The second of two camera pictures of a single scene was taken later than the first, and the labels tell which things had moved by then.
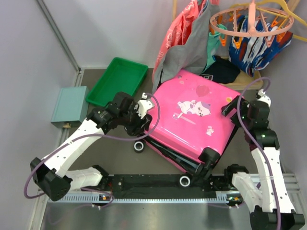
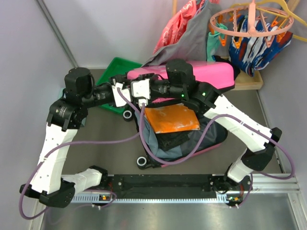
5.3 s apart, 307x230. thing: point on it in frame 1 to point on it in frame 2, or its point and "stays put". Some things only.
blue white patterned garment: [250, 53] stays put
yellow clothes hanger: [289, 12] stays put
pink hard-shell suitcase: [193, 125] to [216, 75]
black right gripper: [225, 109] to [151, 76]
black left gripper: [139, 126] to [118, 79]
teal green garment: [213, 43] stays put
